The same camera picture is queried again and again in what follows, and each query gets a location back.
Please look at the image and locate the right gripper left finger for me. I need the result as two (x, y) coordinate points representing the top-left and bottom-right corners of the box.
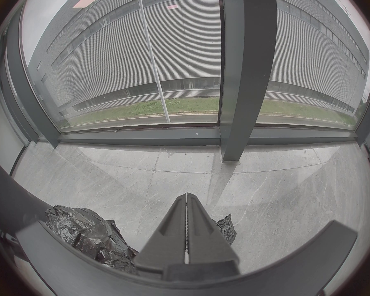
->
(134, 193), (188, 275)

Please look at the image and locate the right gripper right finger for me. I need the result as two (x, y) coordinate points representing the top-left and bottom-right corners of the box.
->
(187, 192), (241, 274)

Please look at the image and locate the black plastic bag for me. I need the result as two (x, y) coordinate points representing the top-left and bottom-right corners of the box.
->
(46, 205), (140, 274)

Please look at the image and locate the crumpled black plastic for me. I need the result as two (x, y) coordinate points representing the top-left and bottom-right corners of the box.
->
(216, 214), (237, 246)

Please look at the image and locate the window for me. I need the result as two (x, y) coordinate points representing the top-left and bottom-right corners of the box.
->
(0, 0), (370, 166)

